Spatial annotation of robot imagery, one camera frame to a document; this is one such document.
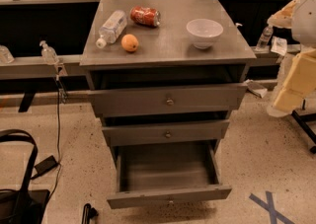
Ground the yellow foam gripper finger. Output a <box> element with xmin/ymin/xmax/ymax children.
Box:
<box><xmin>267</xmin><ymin>49</ymin><xmax>316</xmax><ymax>117</ymax></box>

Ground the grey bottom drawer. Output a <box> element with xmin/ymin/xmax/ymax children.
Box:
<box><xmin>108</xmin><ymin>141</ymin><xmax>231</xmax><ymax>209</ymax></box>

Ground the grey drawer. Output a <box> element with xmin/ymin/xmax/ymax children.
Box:
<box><xmin>103</xmin><ymin>119</ymin><xmax>229</xmax><ymax>147</ymax></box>
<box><xmin>89</xmin><ymin>84</ymin><xmax>246</xmax><ymax>117</ymax></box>
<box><xmin>108</xmin><ymin>141</ymin><xmax>231</xmax><ymax>209</ymax></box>

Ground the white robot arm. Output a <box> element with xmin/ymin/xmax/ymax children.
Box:
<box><xmin>267</xmin><ymin>0</ymin><xmax>316</xmax><ymax>117</ymax></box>

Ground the grey top drawer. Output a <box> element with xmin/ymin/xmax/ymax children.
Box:
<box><xmin>89</xmin><ymin>84</ymin><xmax>246</xmax><ymax>117</ymax></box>

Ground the grey wooden drawer cabinet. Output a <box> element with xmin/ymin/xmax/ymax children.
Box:
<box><xmin>79</xmin><ymin>0</ymin><xmax>258</xmax><ymax>170</ymax></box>

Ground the grey middle drawer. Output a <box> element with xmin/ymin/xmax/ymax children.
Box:
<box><xmin>103</xmin><ymin>119</ymin><xmax>229</xmax><ymax>147</ymax></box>

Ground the black stand base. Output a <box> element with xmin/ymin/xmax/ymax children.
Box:
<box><xmin>291</xmin><ymin>111</ymin><xmax>316</xmax><ymax>154</ymax></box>

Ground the white paper packet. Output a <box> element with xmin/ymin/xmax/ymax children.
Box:
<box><xmin>271</xmin><ymin>37</ymin><xmax>287</xmax><ymax>56</ymax></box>

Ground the small water bottle on ledge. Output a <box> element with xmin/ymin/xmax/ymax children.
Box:
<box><xmin>255</xmin><ymin>26</ymin><xmax>274</xmax><ymax>51</ymax></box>

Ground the white ceramic bowl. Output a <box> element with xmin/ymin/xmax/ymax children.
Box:
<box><xmin>187</xmin><ymin>19</ymin><xmax>223</xmax><ymax>49</ymax></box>

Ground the red soda can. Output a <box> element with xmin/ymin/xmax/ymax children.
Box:
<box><xmin>129</xmin><ymin>6</ymin><xmax>161</xmax><ymax>28</ymax></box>

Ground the orange fruit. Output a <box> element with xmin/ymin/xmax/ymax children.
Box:
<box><xmin>121</xmin><ymin>34</ymin><xmax>139</xmax><ymax>52</ymax></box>

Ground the clear plastic water bottle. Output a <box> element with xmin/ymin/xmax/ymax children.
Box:
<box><xmin>96</xmin><ymin>10</ymin><xmax>127</xmax><ymax>48</ymax></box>

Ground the clear hand sanitizer bottle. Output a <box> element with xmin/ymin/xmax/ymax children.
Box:
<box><xmin>39</xmin><ymin>40</ymin><xmax>59</xmax><ymax>65</ymax></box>

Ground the black power adapter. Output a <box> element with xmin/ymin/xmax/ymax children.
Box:
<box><xmin>35</xmin><ymin>155</ymin><xmax>58</xmax><ymax>175</ymax></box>

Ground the black power cable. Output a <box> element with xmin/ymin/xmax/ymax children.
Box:
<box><xmin>45</xmin><ymin>76</ymin><xmax>64</xmax><ymax>202</ymax></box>

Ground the black bag with strap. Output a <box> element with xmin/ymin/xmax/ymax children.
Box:
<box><xmin>0</xmin><ymin>129</ymin><xmax>50</xmax><ymax>224</ymax></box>

